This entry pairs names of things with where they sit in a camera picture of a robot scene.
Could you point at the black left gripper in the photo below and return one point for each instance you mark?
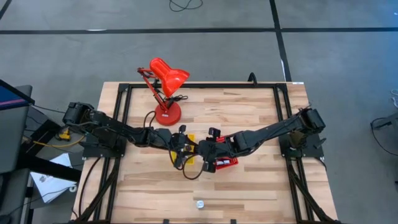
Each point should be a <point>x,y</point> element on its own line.
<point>180,143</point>

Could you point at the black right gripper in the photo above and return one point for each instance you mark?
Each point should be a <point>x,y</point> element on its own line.
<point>217,149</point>

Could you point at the yellow plastic basket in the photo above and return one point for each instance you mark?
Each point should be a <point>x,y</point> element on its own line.
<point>191,138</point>

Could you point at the white rectangular box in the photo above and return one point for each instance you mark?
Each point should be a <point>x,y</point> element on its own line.
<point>224,162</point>

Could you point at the red plastic basket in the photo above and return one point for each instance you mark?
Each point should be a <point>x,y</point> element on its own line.
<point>232,162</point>

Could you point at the blue charger with white top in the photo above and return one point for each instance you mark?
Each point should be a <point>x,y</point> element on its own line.
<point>200,204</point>

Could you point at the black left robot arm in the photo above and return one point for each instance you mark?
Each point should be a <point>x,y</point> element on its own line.
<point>118,129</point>

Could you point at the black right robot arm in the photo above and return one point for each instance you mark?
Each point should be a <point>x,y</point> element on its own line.
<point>273,129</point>

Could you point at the red desk lamp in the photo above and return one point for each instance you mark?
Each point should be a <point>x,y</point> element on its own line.
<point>169,77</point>

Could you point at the small black table clip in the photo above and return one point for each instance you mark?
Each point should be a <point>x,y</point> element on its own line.
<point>166,221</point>
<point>233,221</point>

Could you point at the white paper sheet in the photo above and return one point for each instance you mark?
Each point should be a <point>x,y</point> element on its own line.
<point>49,186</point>

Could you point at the dark grey cabinet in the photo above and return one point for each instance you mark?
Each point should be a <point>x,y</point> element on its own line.
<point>12,137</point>

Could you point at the monitor with blue screen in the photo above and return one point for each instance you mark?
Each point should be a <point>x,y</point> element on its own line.
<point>12,99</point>

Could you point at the black stand foot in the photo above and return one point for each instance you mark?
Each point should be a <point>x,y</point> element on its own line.
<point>385,122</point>

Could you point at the black aluminium table frame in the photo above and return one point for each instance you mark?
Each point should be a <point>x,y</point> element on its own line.
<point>202,85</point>

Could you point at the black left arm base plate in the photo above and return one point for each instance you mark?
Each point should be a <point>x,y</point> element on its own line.
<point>93,153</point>

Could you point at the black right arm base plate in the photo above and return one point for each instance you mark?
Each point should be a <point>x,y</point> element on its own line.
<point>311,152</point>

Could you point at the black desk frame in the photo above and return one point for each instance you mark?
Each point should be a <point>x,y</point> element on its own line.
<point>56,171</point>

